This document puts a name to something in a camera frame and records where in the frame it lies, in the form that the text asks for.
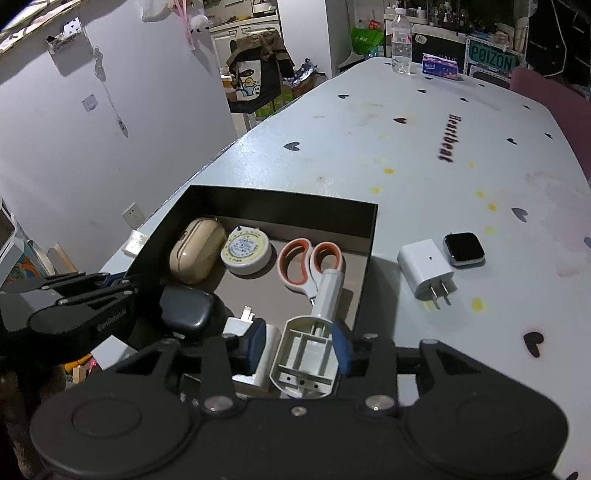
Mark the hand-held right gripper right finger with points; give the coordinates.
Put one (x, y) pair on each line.
(341, 347)

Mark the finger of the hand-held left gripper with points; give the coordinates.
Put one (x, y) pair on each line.
(69, 282)
(101, 297)

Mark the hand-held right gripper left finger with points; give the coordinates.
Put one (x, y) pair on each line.
(257, 346)

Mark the white charger plug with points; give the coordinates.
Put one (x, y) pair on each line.
(272, 364)

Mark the white plastic bracket part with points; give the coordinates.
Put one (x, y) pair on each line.
(304, 355)

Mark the black earbuds case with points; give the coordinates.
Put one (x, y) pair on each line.
(189, 314)

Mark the round white tape measure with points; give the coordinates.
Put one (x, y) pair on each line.
(245, 250)

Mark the black box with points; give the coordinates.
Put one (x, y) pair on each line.
(277, 207)

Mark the clear tape piece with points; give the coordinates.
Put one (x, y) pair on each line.
(135, 243)

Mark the beige earbuds case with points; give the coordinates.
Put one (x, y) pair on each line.
(196, 251)

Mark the white charger with dot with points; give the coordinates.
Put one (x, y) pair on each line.
(425, 267)

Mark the black smart watch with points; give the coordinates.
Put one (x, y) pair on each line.
(464, 248)

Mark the printed tote bag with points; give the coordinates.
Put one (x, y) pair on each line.
(251, 83)

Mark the purple tissue packet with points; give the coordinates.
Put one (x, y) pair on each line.
(440, 65)

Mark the green plastic bag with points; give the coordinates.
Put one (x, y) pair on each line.
(367, 40)

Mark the clear water bottle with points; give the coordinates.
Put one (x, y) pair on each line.
(401, 41)

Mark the pink chair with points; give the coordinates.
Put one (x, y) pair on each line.
(558, 106)

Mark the teal plate sign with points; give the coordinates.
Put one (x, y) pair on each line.
(491, 56)

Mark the white wall socket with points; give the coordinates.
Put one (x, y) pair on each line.
(133, 212)

